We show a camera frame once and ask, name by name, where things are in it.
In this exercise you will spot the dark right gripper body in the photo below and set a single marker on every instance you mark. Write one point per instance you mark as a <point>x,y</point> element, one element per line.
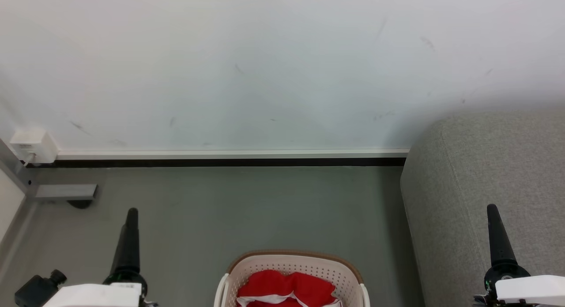
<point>503,270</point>

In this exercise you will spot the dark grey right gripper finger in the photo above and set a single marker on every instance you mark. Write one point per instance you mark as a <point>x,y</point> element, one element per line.
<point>500,240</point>

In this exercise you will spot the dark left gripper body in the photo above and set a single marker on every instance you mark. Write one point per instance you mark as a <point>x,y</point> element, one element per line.
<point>128,277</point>

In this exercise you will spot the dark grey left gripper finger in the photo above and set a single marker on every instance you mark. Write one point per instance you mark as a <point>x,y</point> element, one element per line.
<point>128,245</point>

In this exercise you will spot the red garment with wide white band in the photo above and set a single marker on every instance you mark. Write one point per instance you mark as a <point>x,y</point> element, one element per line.
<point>273,287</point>

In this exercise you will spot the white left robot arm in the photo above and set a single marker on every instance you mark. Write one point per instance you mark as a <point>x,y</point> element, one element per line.
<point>95,295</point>

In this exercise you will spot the cream perforated laundry basket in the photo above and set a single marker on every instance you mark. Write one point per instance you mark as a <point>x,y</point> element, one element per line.
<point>293,263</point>

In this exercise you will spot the grey fabric sofa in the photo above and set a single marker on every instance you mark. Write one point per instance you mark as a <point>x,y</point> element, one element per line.
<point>485,174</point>

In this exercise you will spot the white and black baseboard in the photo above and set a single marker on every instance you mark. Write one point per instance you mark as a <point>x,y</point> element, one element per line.
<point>229,158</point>

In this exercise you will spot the grey metal frame foot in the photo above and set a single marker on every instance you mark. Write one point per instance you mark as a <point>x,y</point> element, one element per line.
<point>62,192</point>

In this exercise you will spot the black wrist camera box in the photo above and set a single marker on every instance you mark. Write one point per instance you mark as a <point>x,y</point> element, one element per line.
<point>37,290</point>

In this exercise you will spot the white wall socket box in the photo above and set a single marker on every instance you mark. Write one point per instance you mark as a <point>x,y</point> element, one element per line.
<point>34,145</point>

